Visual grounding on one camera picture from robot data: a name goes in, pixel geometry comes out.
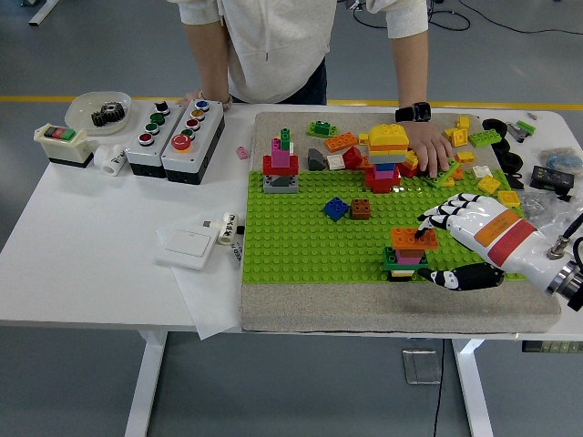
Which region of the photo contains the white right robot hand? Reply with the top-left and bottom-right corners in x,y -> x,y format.
416,192 -> 576,296

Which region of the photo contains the person's right hand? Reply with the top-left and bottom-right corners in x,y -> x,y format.
175,89 -> 235,113

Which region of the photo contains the person's left hand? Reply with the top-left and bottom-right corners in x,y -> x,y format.
403,120 -> 455,179

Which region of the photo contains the lime green long brick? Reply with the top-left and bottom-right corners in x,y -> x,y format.
423,158 -> 462,188

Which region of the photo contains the orange long brick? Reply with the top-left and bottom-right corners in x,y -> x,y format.
390,227 -> 439,252
323,131 -> 360,153

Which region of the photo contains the orange flat brick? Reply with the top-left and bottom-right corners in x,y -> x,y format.
369,143 -> 410,156

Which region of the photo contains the yellow domed brick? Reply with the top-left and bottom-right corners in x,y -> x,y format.
367,123 -> 411,147

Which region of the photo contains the grey flat brick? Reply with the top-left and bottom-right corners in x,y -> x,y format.
368,152 -> 408,165

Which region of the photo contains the pink tall brick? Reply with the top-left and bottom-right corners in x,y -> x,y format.
271,137 -> 293,169

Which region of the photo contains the grey arch brick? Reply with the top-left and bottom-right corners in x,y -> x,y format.
262,173 -> 300,196

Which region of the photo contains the blue square brick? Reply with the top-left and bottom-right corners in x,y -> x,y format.
322,197 -> 351,223

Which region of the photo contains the dark green brick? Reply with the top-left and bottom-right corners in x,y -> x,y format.
382,248 -> 431,273

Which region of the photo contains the dark grey slope brick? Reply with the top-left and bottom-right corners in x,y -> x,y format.
307,148 -> 329,172

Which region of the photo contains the black wristwatch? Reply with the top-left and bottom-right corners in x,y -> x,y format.
394,101 -> 433,124

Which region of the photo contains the clear plastic bag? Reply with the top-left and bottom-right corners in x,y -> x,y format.
518,188 -> 583,240

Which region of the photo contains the grey five-button box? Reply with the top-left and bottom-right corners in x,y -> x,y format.
160,98 -> 226,187

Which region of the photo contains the black display module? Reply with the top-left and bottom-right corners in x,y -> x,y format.
528,164 -> 577,193

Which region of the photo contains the person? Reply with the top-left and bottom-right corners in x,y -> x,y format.
166,0 -> 430,106

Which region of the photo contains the grey and green small tool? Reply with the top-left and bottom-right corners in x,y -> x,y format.
506,118 -> 537,143

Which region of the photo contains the grey four-button box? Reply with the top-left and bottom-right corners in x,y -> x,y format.
124,99 -> 184,179

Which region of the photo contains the plastic bag with blue part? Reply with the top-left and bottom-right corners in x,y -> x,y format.
538,147 -> 583,168

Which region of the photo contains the black metal gear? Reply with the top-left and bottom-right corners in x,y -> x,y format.
90,101 -> 127,128

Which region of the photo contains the white pipe fitting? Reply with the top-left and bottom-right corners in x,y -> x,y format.
92,144 -> 128,177

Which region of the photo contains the table control panel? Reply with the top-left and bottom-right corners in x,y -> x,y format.
520,340 -> 583,354

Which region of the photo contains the white labelled tube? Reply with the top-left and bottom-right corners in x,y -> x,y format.
217,210 -> 240,248

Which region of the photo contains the white plastic bowl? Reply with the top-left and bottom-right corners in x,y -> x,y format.
64,90 -> 135,137

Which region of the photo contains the metal floor plate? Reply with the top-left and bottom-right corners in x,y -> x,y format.
401,349 -> 443,386

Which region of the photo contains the white table leg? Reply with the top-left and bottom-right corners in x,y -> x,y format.
452,338 -> 496,437
123,330 -> 168,437

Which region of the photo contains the green studded baseplate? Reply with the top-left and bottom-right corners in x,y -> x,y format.
241,168 -> 554,284

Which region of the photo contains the grey furniture foot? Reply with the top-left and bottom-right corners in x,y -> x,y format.
27,0 -> 61,26

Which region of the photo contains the grey-brown mat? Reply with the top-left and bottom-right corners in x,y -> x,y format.
240,111 -> 562,336

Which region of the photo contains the white paper sheet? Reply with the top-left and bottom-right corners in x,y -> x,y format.
154,217 -> 243,340

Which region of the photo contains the looped black floor cable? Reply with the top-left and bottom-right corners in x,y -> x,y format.
353,0 -> 472,32

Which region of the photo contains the white wall switch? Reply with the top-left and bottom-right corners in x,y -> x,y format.
155,217 -> 220,273

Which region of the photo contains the cream switch box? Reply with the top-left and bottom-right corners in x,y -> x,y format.
33,123 -> 95,169

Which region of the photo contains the black hanging cable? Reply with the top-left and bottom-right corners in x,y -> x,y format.
429,339 -> 445,437

